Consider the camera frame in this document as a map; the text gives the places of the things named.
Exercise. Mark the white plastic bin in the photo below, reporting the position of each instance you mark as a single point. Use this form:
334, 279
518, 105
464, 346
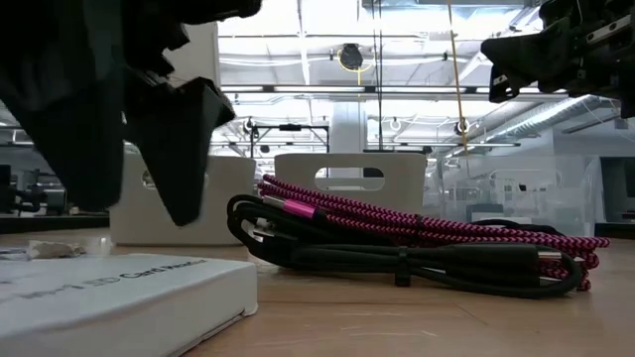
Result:
397, 183
228, 213

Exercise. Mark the white card reader box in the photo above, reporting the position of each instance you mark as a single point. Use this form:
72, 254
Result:
119, 307

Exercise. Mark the long ceiling light bar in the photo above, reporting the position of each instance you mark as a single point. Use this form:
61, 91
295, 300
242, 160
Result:
317, 89

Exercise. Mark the dark background workstation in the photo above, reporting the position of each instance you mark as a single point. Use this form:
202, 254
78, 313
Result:
30, 193

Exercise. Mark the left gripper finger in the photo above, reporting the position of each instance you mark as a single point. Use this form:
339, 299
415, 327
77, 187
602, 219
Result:
178, 149
74, 149

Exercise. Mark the round ceiling fixture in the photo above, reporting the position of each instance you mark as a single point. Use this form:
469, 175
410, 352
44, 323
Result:
462, 127
395, 124

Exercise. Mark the dark background screen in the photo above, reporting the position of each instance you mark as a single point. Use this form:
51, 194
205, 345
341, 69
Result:
617, 186

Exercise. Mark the clear plastic bag item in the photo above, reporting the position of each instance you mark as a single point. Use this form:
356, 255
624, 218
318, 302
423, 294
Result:
54, 249

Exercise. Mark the clear plastic bin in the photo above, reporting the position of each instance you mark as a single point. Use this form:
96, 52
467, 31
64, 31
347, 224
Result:
546, 198

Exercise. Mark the black metal frame rig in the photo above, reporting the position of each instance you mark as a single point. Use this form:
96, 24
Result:
290, 128

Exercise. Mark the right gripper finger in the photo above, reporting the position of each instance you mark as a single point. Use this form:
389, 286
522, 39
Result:
536, 59

